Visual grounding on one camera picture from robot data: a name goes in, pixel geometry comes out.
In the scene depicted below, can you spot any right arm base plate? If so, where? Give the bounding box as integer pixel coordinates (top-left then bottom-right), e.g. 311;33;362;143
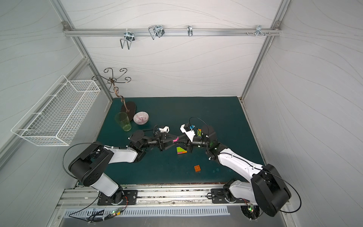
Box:
207;188;245;204

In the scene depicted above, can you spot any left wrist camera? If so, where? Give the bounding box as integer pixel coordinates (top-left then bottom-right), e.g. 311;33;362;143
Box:
159;126;170;133

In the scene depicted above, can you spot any metal hook two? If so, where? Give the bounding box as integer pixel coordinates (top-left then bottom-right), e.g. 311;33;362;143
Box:
148;25;165;40

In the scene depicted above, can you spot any metal hook stand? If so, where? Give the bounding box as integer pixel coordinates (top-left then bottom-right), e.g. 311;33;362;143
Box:
99;67;137;121

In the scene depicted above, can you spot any green plastic cup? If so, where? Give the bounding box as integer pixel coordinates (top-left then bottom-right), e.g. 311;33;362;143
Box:
114;112;132;131

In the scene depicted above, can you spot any metal hook one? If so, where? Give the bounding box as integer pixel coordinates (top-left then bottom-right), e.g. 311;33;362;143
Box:
120;31;135;50

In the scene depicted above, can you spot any striped ceramic bowl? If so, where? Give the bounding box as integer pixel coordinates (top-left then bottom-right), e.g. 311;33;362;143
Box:
133;112;149;125

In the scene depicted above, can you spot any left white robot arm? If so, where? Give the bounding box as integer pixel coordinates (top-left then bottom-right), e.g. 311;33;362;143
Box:
68;127;186;205

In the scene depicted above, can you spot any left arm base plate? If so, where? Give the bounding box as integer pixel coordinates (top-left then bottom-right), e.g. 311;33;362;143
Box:
97;190;138;206

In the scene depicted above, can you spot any dark orange brick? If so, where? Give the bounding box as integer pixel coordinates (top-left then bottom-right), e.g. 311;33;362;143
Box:
194;165;201;172

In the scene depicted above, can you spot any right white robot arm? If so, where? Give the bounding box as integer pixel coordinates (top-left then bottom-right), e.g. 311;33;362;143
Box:
180;124;292;217

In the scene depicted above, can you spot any metal hook four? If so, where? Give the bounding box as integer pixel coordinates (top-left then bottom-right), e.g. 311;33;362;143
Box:
246;25;271;37

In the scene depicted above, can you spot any wide lime green brick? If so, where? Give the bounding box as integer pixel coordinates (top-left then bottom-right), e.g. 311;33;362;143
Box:
176;147;186;152

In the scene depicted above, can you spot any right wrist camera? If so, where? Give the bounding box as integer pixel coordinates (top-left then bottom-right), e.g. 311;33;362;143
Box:
180;123;196;142

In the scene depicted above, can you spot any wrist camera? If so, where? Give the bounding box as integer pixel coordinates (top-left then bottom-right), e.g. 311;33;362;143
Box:
159;126;170;133
180;123;196;142

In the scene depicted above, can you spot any aluminium cross bar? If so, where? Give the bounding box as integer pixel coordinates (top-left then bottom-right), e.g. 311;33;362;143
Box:
63;27;282;37

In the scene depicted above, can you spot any metal hook three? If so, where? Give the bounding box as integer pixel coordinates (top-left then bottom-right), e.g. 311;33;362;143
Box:
187;25;193;37

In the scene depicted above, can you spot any white wire basket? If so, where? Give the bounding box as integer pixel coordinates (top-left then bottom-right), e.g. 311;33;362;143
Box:
10;75;101;147

